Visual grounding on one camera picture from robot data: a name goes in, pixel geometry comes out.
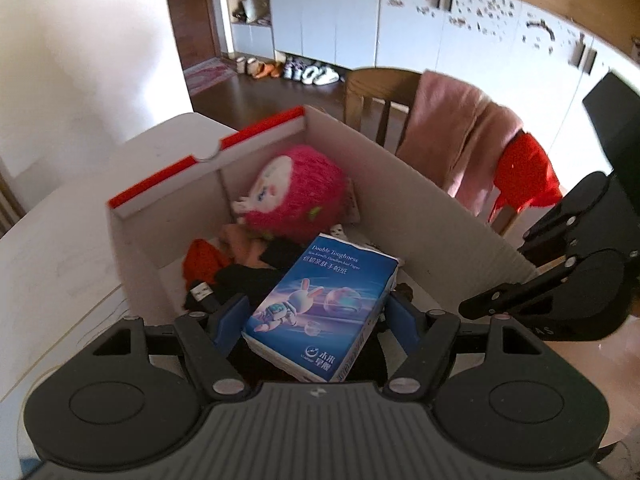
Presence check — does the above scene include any black glove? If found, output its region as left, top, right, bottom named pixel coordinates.
left=183, top=237, right=305, bottom=312

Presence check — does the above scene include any wooden chair with scarf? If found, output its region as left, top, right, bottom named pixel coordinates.
left=342, top=66, right=522, bottom=236

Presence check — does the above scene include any blue tissue pack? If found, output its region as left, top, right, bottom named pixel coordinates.
left=242, top=234, right=400, bottom=382

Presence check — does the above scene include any pink scarf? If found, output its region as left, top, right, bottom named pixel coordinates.
left=396, top=70, right=523, bottom=216

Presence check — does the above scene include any black USB cable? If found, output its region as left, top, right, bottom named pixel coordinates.
left=184, top=279, right=222, bottom=317

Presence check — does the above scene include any brown entrance door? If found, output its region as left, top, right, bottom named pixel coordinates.
left=167, top=0, right=220, bottom=70

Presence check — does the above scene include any red doormat rug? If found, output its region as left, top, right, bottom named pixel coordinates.
left=183, top=58, right=236, bottom=96

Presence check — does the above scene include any white wall cabinet unit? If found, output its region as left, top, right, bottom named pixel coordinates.
left=229, top=0, right=640, bottom=111

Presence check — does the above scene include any pink plush toy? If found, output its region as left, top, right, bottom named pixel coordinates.
left=232, top=144, right=348, bottom=243

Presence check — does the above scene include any white small plush toy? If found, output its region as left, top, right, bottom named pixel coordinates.
left=330, top=224, right=348, bottom=240

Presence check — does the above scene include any red white cardboard box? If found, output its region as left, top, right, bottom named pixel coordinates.
left=107, top=106, right=537, bottom=325

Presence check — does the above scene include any red cloth on chair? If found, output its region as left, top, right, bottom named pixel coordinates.
left=489, top=131, right=563, bottom=222

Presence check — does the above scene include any red garment in box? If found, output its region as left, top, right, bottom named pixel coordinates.
left=182, top=238, right=232, bottom=290

